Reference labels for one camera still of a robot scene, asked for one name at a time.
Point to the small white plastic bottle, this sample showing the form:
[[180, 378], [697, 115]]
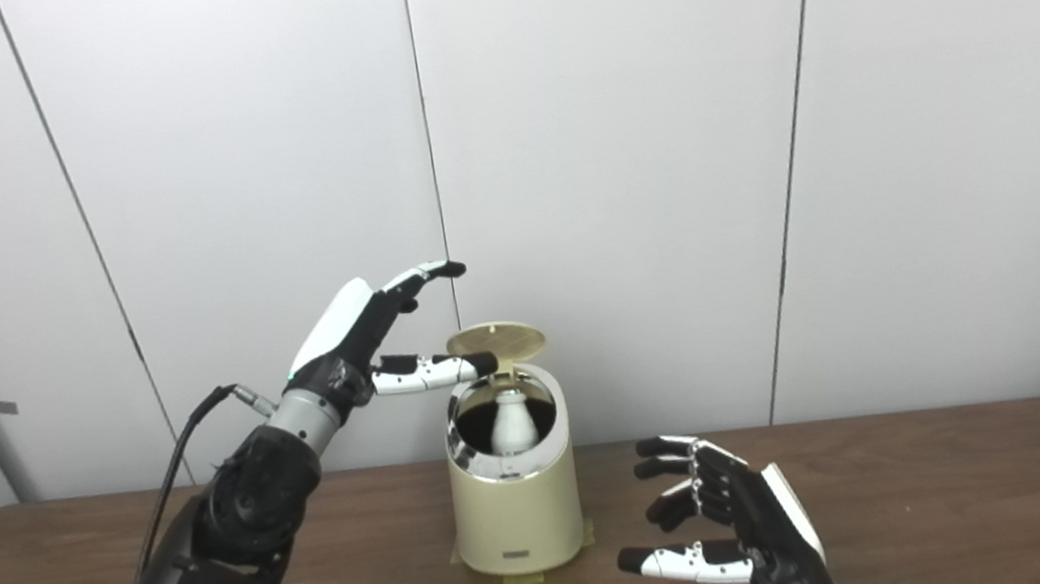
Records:
[[513, 427]]

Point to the cream round bin lid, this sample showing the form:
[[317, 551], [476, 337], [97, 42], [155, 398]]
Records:
[[498, 337]]

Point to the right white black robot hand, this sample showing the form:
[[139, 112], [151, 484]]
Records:
[[772, 529]]

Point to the yellow tape strip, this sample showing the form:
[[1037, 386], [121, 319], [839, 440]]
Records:
[[456, 552], [588, 534], [523, 580]]

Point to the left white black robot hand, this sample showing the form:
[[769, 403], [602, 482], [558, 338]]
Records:
[[347, 338]]

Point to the cream-colored bin body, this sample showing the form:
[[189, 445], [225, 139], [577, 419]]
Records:
[[518, 520]]

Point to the small gray wall tag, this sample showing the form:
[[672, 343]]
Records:
[[5, 407]]

